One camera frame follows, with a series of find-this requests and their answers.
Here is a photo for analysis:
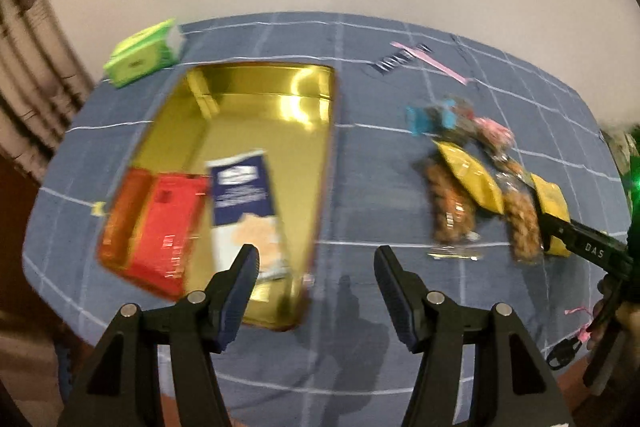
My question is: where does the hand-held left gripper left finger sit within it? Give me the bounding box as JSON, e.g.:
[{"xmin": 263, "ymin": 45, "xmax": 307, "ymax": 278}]
[{"xmin": 57, "ymin": 243, "xmax": 261, "ymax": 427}]

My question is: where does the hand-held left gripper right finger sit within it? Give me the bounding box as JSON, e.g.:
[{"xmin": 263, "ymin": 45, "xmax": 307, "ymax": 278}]
[{"xmin": 374, "ymin": 245, "xmax": 573, "ymax": 427}]

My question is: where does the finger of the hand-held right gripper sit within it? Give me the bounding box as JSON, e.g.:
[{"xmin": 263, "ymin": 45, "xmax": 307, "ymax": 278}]
[{"xmin": 537, "ymin": 207, "xmax": 631, "ymax": 275}]

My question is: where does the blue and white snack box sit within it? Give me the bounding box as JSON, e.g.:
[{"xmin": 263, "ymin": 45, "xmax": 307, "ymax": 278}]
[{"xmin": 206, "ymin": 149, "xmax": 291, "ymax": 283}]

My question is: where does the pink patterned snack packet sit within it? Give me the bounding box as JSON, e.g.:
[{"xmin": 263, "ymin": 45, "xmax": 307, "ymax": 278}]
[{"xmin": 472, "ymin": 117, "xmax": 516, "ymax": 155}]

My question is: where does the gold tin box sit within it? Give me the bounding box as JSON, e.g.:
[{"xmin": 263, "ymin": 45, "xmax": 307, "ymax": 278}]
[{"xmin": 96, "ymin": 62, "xmax": 337, "ymax": 333}]

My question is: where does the person's right hand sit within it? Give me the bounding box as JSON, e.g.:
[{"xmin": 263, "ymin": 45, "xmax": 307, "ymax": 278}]
[{"xmin": 590, "ymin": 278, "xmax": 640, "ymax": 353}]

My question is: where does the red snack box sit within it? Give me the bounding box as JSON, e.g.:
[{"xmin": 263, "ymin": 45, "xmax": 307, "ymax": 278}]
[{"xmin": 97, "ymin": 169, "xmax": 213, "ymax": 300}]

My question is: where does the yellow nut packet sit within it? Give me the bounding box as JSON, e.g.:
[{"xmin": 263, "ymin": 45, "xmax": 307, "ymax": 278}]
[{"xmin": 422, "ymin": 141, "xmax": 505, "ymax": 260}]

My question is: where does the blue checked cloth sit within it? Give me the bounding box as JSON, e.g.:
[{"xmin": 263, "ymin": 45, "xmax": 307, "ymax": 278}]
[{"xmin": 22, "ymin": 11, "xmax": 632, "ymax": 427}]

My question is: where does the dark glittery snack packet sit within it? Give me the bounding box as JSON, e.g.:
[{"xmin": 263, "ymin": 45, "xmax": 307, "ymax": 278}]
[{"xmin": 440, "ymin": 97, "xmax": 483, "ymax": 145}]

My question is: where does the blue snack packet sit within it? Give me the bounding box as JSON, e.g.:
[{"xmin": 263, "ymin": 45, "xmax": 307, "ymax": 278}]
[{"xmin": 405, "ymin": 103, "xmax": 458, "ymax": 136}]

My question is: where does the pink paper strip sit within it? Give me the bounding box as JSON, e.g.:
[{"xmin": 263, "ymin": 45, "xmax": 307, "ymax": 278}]
[{"xmin": 391, "ymin": 41, "xmax": 471, "ymax": 85}]

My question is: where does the green box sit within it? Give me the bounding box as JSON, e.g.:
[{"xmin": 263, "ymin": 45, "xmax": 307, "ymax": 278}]
[{"xmin": 102, "ymin": 19, "xmax": 183, "ymax": 88}]

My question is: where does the pink string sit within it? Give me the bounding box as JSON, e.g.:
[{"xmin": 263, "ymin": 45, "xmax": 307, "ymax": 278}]
[{"xmin": 564, "ymin": 306, "xmax": 591, "ymax": 342}]

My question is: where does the black key ring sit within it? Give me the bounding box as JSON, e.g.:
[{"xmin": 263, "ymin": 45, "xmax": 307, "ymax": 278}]
[{"xmin": 546, "ymin": 338, "xmax": 585, "ymax": 371}]

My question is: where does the dark blue lettered strap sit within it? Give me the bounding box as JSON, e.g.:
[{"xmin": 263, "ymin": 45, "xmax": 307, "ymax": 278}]
[{"xmin": 370, "ymin": 43, "xmax": 432, "ymax": 76}]

